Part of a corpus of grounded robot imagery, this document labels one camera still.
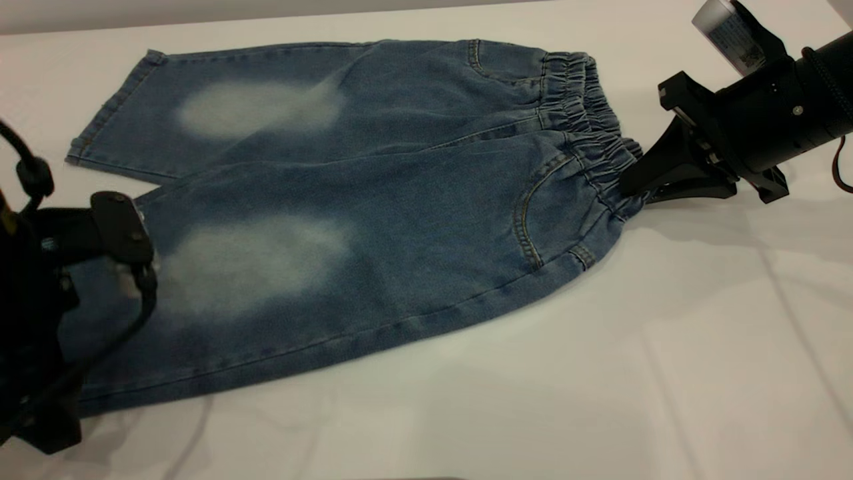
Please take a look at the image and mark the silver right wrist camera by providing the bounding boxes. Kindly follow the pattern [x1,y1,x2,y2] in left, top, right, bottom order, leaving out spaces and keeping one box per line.
[692,0,788,75]

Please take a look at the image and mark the blue denim pants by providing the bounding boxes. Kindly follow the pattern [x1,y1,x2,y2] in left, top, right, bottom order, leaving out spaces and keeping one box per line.
[59,39,647,417]

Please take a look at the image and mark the black camera cable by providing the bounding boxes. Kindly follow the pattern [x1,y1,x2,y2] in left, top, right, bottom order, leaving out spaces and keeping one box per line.
[0,263,159,441]

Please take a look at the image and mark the dark red thin cable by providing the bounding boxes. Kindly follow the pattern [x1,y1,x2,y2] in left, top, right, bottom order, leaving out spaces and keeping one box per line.
[832,133,853,195]

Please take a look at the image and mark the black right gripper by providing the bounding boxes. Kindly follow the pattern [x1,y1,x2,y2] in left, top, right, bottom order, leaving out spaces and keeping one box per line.
[618,56,835,205]

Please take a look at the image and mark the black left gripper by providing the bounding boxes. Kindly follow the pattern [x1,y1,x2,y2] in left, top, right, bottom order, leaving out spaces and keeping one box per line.
[0,212,85,456]

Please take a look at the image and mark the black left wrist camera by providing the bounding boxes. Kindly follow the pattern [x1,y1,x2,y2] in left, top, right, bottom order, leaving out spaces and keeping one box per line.
[40,191,162,294]

